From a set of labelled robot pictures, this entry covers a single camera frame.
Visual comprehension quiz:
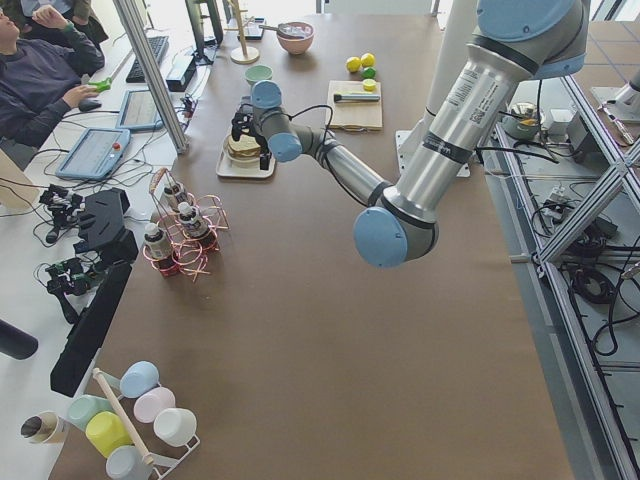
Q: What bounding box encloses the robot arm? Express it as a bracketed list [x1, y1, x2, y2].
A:
[248, 1, 590, 268]

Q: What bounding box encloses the tea bottle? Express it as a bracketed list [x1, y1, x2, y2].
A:
[162, 183, 188, 212]
[178, 201, 209, 243]
[144, 222, 173, 270]

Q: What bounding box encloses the wooden rack handle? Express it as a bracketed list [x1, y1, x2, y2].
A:
[92, 368, 154, 465]

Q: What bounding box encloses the yellow lemon lower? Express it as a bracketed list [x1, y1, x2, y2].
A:
[345, 56, 362, 73]

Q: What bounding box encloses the seated person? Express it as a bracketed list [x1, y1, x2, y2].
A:
[1, 4, 105, 148]

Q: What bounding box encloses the tea bottle top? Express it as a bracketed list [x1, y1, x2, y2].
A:
[162, 183, 188, 212]

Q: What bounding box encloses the mint green bowl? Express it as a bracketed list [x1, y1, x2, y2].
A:
[244, 65, 273, 86]

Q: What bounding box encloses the tea bottle lower right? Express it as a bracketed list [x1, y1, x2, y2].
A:
[144, 222, 173, 270]

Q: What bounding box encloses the white round plate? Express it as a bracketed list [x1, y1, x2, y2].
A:
[223, 134, 260, 163]

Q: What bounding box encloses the teach pendant far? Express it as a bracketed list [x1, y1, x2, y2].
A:
[116, 89, 163, 132]

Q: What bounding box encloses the bamboo cutting board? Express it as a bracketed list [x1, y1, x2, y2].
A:
[325, 80, 383, 131]

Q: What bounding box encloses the copper wire bottle rack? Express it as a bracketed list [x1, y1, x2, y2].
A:
[142, 167, 229, 280]

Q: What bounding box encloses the yellow lemon upper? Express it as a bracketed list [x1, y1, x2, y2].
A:
[360, 52, 376, 68]

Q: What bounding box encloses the yellow cup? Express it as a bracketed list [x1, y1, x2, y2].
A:
[85, 411, 133, 458]

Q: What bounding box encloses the tea bottle lower left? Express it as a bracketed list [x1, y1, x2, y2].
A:
[178, 201, 209, 243]

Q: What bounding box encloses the grey blue cup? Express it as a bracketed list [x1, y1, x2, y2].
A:
[106, 445, 152, 480]

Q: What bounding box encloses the white cup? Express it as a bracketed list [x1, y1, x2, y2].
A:
[153, 407, 197, 447]

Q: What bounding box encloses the green lime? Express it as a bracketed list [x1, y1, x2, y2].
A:
[360, 67, 377, 79]

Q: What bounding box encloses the pale green cup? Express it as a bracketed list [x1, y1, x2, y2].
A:
[66, 394, 112, 432]

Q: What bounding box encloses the yellow lemon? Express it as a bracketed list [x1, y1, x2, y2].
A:
[345, 56, 362, 73]
[360, 52, 376, 68]

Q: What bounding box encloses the steel muddler black tip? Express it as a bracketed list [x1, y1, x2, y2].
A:
[333, 92, 381, 103]

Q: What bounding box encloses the teach pendant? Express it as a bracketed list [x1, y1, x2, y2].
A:
[116, 89, 163, 132]
[55, 128, 131, 180]

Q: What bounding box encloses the light blue cup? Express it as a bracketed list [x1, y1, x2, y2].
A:
[120, 361, 160, 399]

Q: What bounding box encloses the cream rabbit tray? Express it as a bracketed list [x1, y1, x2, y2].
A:
[216, 130, 276, 179]

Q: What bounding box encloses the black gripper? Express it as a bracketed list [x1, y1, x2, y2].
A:
[231, 102, 271, 170]

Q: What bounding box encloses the aluminium frame post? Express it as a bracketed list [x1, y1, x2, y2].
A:
[113, 0, 188, 154]

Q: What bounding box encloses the paper coffee cup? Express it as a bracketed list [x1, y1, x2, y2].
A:
[20, 411, 69, 444]

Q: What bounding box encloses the pink bowl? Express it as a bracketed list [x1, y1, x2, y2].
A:
[276, 21, 315, 55]

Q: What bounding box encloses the black keyboard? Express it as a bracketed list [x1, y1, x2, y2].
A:
[125, 35, 171, 84]

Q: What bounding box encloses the steel ice scoop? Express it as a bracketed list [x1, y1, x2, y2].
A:
[258, 23, 306, 38]

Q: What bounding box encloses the wooden cup tree stand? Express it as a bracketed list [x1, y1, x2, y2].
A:
[226, 0, 260, 65]

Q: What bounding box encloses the white wire cup rack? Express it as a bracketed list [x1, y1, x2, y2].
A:
[109, 382, 201, 479]

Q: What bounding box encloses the half lemon slice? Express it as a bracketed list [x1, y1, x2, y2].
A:
[362, 79, 377, 92]

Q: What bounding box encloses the pale pink cup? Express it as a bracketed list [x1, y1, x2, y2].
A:
[133, 386, 176, 424]

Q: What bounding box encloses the teach pendant near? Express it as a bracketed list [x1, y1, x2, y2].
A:
[55, 128, 131, 180]

